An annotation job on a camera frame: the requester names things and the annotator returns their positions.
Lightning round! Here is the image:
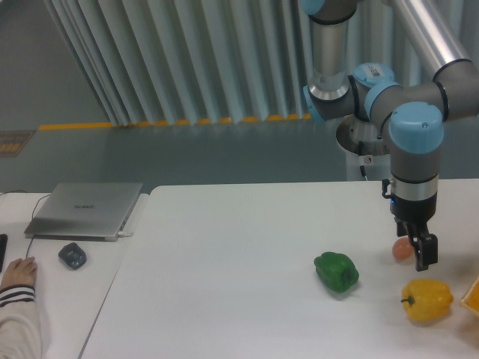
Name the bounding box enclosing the green bell pepper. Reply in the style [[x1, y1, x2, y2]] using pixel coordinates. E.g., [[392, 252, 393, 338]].
[[314, 252, 359, 293]]

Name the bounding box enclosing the dark grey small tray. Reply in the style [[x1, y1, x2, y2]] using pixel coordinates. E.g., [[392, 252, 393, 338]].
[[58, 242, 87, 270]]

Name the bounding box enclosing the black phone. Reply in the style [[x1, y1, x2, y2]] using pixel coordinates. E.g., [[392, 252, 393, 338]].
[[0, 233, 8, 272]]

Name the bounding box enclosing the striped white sleeve forearm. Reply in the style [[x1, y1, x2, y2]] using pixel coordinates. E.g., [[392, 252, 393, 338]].
[[1, 285, 42, 358]]

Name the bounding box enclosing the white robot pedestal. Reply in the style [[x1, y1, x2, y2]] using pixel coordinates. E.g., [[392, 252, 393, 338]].
[[344, 116, 390, 181]]

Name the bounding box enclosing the yellow bell pepper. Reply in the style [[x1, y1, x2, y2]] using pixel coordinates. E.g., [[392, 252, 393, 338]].
[[400, 279, 454, 322]]

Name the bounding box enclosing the person's hand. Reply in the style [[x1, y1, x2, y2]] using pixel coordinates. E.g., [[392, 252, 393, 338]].
[[1, 257, 37, 289]]

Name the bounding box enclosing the grey mouse cable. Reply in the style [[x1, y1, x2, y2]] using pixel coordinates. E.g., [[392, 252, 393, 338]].
[[0, 190, 52, 260]]

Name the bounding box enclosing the brown egg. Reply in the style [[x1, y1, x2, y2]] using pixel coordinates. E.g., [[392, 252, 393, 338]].
[[391, 237, 414, 261]]

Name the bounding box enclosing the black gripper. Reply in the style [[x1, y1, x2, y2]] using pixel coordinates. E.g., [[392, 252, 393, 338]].
[[381, 178, 438, 271]]

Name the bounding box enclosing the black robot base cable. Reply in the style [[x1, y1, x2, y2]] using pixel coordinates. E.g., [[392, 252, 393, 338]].
[[357, 140, 370, 182]]

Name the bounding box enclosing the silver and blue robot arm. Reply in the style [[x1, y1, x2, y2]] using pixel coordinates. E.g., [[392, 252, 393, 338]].
[[301, 1, 478, 271]]

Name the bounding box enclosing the silver closed laptop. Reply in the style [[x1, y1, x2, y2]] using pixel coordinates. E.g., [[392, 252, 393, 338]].
[[25, 182, 142, 242]]

